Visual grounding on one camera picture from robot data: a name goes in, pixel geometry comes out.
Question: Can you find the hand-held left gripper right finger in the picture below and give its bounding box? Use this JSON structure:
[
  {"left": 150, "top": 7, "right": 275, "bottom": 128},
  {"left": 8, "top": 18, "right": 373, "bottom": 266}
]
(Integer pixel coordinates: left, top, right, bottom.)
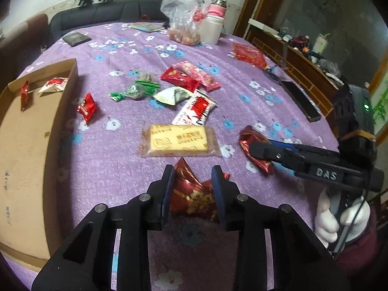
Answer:
[{"left": 211, "top": 165, "right": 344, "bottom": 291}]

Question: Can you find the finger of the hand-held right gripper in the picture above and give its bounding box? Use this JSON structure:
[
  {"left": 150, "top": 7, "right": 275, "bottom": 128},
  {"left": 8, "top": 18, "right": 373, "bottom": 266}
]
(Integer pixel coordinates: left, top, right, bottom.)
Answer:
[
  {"left": 249, "top": 141, "right": 307, "bottom": 175},
  {"left": 268, "top": 139, "right": 341, "bottom": 162}
]

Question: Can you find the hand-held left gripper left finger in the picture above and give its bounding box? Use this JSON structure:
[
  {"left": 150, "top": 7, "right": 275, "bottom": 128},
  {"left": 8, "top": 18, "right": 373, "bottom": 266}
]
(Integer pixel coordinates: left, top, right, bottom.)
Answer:
[{"left": 32, "top": 164, "right": 175, "bottom": 291}]

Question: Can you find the red gold snack packet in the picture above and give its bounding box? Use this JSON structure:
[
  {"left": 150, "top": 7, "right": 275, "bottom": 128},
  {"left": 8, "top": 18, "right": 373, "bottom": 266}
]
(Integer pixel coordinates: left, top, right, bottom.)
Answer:
[{"left": 170, "top": 158, "right": 231, "bottom": 223}]

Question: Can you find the red foil candy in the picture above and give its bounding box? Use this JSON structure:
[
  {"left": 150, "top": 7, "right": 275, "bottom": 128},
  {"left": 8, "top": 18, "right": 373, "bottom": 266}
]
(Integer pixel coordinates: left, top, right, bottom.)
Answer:
[{"left": 239, "top": 125, "right": 274, "bottom": 176}]

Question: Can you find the clear biscuit packet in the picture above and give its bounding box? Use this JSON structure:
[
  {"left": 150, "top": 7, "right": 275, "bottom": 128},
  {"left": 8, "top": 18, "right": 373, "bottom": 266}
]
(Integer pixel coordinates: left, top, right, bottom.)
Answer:
[{"left": 139, "top": 124, "right": 223, "bottom": 157}]

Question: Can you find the white red black snack packet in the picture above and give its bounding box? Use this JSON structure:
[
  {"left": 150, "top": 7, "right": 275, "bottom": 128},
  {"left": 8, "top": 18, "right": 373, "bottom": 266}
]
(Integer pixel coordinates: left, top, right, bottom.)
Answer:
[{"left": 172, "top": 90, "right": 218, "bottom": 126}]

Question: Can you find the pink snack packet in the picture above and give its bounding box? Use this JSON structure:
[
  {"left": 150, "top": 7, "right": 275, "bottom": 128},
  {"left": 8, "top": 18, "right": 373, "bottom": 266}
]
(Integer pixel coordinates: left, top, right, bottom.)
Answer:
[{"left": 173, "top": 62, "right": 222, "bottom": 92}]

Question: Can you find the green white triangular packet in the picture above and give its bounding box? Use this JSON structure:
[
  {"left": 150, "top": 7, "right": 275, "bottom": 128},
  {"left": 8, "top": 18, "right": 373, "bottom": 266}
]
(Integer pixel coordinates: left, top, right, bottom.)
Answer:
[{"left": 152, "top": 87, "right": 193, "bottom": 105}]

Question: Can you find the green candy wrapper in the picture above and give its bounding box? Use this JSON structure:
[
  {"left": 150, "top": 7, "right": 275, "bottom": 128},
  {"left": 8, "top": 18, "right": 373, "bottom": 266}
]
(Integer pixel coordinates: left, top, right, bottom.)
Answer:
[{"left": 110, "top": 80, "right": 162, "bottom": 101}]

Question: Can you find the red candy packet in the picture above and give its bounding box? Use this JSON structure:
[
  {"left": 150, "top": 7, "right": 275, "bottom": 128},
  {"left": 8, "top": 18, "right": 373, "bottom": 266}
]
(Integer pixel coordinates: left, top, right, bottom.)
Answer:
[{"left": 77, "top": 93, "right": 98, "bottom": 125}]

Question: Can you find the olive candy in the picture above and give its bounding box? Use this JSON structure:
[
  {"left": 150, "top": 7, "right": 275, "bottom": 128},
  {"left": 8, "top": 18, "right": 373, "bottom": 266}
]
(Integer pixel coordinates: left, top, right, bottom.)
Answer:
[{"left": 133, "top": 71, "right": 157, "bottom": 83}]

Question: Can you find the cardboard box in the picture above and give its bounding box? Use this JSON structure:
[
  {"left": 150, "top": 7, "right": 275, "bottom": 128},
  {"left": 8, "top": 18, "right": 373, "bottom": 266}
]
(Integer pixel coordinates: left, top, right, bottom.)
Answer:
[{"left": 0, "top": 58, "right": 80, "bottom": 272}]

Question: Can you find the person's right forearm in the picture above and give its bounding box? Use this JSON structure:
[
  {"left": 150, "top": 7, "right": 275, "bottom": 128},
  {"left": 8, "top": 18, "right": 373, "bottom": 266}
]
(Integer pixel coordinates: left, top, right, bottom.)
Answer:
[{"left": 333, "top": 209, "right": 383, "bottom": 268}]

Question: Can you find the person's right hand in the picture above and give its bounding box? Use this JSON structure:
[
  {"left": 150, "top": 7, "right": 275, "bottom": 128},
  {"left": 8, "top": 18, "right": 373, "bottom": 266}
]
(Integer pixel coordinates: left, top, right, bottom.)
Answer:
[{"left": 315, "top": 187, "right": 371, "bottom": 249}]

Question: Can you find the purple floral tablecloth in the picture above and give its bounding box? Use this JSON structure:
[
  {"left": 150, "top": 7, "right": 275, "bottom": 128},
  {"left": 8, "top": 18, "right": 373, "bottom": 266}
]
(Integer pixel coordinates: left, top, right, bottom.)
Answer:
[{"left": 6, "top": 21, "right": 343, "bottom": 291}]

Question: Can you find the wooden sideboard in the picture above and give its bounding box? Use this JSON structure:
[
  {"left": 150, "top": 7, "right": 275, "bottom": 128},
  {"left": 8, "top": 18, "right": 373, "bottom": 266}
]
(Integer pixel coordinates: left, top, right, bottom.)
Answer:
[{"left": 247, "top": 18, "right": 349, "bottom": 122}]

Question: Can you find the large red foil packet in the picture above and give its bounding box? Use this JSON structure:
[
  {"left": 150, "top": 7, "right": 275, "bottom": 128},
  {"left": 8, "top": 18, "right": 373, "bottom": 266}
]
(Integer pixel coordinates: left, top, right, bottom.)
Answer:
[{"left": 233, "top": 43, "right": 269, "bottom": 69}]

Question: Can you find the white kettle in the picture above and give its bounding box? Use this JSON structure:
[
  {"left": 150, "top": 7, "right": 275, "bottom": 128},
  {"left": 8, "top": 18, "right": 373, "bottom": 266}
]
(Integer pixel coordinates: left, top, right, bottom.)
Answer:
[{"left": 312, "top": 33, "right": 330, "bottom": 53}]

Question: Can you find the white jar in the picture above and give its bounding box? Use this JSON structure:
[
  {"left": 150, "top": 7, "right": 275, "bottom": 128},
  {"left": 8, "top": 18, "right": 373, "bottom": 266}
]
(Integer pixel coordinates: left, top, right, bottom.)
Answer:
[{"left": 198, "top": 15, "right": 225, "bottom": 45}]

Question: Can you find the pink lidded bottle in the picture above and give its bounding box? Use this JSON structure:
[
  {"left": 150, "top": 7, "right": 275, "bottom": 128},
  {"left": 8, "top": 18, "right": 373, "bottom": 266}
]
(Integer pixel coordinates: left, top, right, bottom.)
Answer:
[{"left": 209, "top": 0, "right": 228, "bottom": 19}]

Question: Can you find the clear plastic bag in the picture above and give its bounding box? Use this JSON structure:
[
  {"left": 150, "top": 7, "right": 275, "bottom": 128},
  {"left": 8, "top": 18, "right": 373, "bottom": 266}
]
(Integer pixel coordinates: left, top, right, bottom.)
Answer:
[{"left": 160, "top": 0, "right": 213, "bottom": 47}]

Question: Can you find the green booklet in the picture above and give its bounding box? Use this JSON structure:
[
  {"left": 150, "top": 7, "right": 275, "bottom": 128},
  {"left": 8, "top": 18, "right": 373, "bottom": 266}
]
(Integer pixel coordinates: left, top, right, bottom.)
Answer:
[{"left": 129, "top": 23, "right": 166, "bottom": 33}]

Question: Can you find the small red candy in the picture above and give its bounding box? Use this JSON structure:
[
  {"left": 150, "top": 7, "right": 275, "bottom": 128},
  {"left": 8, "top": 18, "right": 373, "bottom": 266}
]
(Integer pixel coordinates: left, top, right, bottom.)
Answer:
[{"left": 20, "top": 81, "right": 30, "bottom": 111}]

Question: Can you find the dark sofa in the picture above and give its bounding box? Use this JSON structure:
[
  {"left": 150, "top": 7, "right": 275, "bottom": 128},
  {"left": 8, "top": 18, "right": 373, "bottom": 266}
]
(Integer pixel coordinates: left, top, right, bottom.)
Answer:
[{"left": 48, "top": 0, "right": 170, "bottom": 37}]

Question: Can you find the brown chair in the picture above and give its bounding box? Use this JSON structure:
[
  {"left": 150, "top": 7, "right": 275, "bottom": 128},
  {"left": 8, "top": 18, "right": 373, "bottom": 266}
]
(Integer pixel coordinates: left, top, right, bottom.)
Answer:
[{"left": 0, "top": 14, "right": 49, "bottom": 82}]

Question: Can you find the black cable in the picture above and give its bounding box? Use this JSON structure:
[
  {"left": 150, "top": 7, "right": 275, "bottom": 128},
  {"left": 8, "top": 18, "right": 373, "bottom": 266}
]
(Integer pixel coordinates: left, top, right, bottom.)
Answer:
[{"left": 264, "top": 64, "right": 284, "bottom": 82}]

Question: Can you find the wooden door frame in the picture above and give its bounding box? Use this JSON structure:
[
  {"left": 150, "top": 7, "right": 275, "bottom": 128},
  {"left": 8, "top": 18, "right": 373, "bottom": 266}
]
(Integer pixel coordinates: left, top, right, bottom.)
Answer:
[{"left": 233, "top": 0, "right": 270, "bottom": 37}]

